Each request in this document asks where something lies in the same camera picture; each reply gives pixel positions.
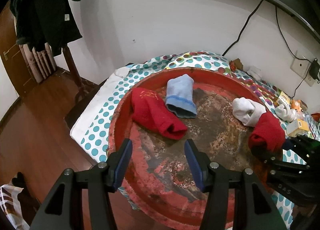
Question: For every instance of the large yellow medicine box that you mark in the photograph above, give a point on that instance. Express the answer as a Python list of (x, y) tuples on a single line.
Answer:
[(297, 127)]

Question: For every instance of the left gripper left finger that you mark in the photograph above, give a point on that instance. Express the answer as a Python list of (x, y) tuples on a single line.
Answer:
[(62, 207)]

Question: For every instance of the white patterned bag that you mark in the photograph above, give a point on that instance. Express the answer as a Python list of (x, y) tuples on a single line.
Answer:
[(11, 207)]

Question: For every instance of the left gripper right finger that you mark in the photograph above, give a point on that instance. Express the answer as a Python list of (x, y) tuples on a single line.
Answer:
[(253, 206)]

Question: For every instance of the polka dot bed sheet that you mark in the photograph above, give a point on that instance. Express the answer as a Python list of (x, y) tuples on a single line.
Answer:
[(158, 180)]

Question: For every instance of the crumpled white tissue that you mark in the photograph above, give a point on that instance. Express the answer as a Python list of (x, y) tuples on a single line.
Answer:
[(255, 72)]

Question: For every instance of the orange squeeze toy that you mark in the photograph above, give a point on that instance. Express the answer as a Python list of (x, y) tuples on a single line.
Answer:
[(295, 104)]

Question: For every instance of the light blue sock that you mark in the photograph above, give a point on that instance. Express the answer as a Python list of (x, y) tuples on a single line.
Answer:
[(179, 97)]

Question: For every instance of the red sock with gold print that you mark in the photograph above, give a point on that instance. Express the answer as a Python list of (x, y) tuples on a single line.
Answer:
[(150, 112)]

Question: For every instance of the white mattress edge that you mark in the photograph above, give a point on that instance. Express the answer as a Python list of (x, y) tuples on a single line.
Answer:
[(82, 114)]

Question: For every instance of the dark hanging clothes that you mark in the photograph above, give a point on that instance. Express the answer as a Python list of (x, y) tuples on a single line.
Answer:
[(40, 22)]

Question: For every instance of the white sock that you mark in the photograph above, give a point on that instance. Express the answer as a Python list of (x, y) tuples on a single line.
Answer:
[(285, 113), (247, 111)]

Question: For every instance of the white wall socket plate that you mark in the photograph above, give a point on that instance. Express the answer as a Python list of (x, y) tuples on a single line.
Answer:
[(300, 66)]

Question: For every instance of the black power adapter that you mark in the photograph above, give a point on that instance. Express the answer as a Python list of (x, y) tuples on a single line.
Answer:
[(314, 70)]

